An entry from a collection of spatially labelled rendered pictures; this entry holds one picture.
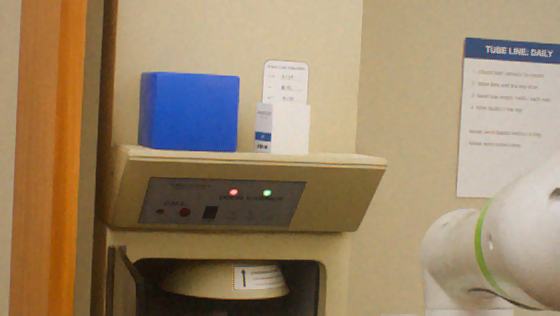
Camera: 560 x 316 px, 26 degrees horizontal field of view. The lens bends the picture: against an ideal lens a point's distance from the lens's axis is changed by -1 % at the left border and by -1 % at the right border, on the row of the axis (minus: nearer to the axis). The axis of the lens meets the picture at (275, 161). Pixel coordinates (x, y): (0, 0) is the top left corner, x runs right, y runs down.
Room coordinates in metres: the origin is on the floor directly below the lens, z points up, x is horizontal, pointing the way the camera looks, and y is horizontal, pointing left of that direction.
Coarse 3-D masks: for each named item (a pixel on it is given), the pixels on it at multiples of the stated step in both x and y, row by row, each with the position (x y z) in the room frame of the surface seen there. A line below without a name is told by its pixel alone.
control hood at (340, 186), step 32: (128, 160) 1.39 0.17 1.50; (160, 160) 1.40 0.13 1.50; (192, 160) 1.41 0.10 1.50; (224, 160) 1.42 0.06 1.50; (256, 160) 1.43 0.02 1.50; (288, 160) 1.45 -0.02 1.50; (320, 160) 1.46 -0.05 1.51; (352, 160) 1.47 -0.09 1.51; (384, 160) 1.48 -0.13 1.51; (128, 192) 1.43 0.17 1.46; (320, 192) 1.50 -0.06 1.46; (352, 192) 1.51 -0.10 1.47; (128, 224) 1.48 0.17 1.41; (160, 224) 1.49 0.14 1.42; (320, 224) 1.54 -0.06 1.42; (352, 224) 1.55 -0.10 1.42
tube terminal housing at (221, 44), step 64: (128, 0) 1.50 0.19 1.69; (192, 0) 1.53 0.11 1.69; (256, 0) 1.55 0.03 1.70; (320, 0) 1.58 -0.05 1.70; (128, 64) 1.50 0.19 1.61; (192, 64) 1.53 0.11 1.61; (256, 64) 1.55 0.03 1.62; (320, 64) 1.58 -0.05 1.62; (128, 128) 1.50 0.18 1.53; (320, 128) 1.58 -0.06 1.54; (128, 256) 1.51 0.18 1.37; (192, 256) 1.53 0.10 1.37; (256, 256) 1.56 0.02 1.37; (320, 256) 1.58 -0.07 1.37
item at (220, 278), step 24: (192, 264) 1.59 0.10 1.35; (216, 264) 1.58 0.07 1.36; (240, 264) 1.58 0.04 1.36; (264, 264) 1.60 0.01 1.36; (168, 288) 1.60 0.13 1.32; (192, 288) 1.57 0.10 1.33; (216, 288) 1.56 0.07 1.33; (240, 288) 1.57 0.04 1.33; (264, 288) 1.58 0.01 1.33; (288, 288) 1.64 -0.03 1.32
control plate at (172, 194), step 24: (168, 192) 1.44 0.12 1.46; (192, 192) 1.45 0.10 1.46; (216, 192) 1.46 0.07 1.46; (240, 192) 1.47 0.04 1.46; (288, 192) 1.48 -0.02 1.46; (144, 216) 1.47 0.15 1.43; (168, 216) 1.48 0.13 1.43; (192, 216) 1.48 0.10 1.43; (216, 216) 1.49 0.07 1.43; (240, 216) 1.50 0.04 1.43; (264, 216) 1.51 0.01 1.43; (288, 216) 1.52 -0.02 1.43
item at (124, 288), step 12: (120, 252) 1.40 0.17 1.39; (120, 264) 1.36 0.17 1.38; (120, 276) 1.36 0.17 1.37; (132, 276) 1.23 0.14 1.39; (120, 288) 1.35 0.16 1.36; (132, 288) 1.22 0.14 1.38; (120, 300) 1.34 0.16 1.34; (132, 300) 1.22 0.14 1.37; (120, 312) 1.34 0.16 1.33; (132, 312) 1.21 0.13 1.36
